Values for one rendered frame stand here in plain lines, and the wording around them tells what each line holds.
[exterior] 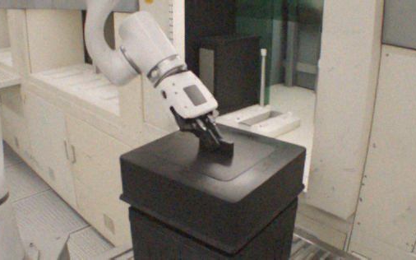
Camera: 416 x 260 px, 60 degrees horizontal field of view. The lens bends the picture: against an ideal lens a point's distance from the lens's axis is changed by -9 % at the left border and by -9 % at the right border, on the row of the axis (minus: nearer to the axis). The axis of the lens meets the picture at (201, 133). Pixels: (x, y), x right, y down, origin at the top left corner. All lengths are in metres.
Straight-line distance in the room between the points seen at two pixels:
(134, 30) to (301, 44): 1.32
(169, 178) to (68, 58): 2.16
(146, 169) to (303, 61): 1.43
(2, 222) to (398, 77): 0.92
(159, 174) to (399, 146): 0.51
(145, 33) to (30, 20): 1.89
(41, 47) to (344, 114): 2.17
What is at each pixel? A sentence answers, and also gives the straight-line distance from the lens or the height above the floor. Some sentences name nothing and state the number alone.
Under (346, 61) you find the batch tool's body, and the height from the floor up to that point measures 1.24.
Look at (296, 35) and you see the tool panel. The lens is 2.02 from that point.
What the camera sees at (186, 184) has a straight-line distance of 0.69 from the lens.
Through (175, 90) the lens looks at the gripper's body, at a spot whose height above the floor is 1.18.
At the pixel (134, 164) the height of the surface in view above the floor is 1.05.
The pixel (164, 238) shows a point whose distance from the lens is 0.81.
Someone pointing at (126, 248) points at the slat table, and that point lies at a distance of 1.03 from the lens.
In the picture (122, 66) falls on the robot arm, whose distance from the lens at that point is 0.84.
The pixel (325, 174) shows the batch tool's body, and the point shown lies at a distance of 0.95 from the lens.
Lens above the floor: 1.39
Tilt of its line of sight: 22 degrees down
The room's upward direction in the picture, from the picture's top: straight up
